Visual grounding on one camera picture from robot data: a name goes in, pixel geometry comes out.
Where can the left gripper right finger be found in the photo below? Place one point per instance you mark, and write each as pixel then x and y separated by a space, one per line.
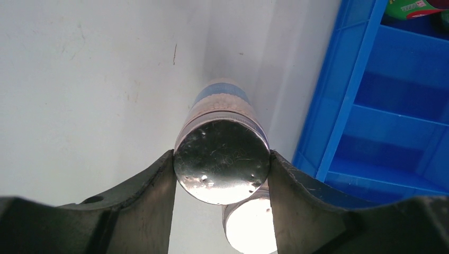
pixel 312 217

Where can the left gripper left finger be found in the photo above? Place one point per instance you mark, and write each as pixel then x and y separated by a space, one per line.
pixel 134 216

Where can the clear jar silver lid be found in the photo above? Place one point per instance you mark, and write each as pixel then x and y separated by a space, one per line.
pixel 248 225
pixel 222 154

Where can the blue compartment tray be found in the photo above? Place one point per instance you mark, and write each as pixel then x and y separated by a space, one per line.
pixel 377 127

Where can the red sauce bottle yellow cap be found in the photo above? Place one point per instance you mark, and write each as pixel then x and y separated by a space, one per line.
pixel 411 9

